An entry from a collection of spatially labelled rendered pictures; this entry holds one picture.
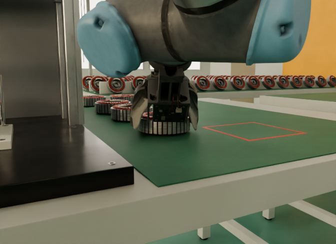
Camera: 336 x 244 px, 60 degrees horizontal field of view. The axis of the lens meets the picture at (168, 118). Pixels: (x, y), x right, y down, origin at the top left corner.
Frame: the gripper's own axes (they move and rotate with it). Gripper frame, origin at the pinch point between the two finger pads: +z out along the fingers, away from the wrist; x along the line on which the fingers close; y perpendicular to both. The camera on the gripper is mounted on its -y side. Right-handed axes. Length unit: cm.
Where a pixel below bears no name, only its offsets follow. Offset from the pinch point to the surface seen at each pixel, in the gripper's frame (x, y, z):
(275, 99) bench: 66, -68, 62
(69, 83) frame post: -18.9, -3.0, -7.9
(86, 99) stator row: -26, -36, 31
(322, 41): 195, -237, 138
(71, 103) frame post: -18.7, -0.5, -4.9
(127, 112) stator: -8.5, -8.8, 6.8
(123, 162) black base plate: -6.1, 21.6, -18.9
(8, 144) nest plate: -22.3, 16.2, -14.7
